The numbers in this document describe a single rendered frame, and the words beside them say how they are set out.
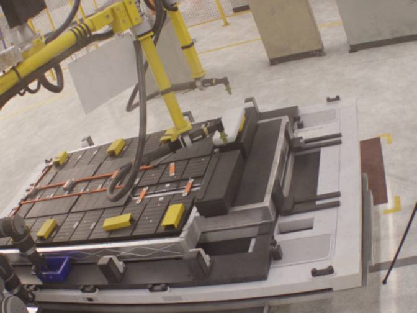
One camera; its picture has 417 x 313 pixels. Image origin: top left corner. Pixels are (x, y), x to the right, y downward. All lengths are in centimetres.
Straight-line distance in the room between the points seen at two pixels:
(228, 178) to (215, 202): 16
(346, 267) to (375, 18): 491
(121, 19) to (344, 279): 143
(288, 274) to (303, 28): 497
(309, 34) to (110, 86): 501
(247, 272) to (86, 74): 109
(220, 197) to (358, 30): 468
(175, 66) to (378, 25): 294
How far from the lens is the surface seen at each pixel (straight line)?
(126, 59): 210
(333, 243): 229
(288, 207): 253
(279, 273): 223
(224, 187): 243
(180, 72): 712
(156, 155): 230
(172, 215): 252
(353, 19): 667
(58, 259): 286
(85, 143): 405
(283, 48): 694
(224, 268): 232
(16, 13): 202
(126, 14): 207
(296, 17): 677
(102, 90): 203
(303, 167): 300
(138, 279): 249
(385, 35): 676
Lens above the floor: 233
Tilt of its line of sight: 27 degrees down
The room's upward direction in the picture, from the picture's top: 22 degrees counter-clockwise
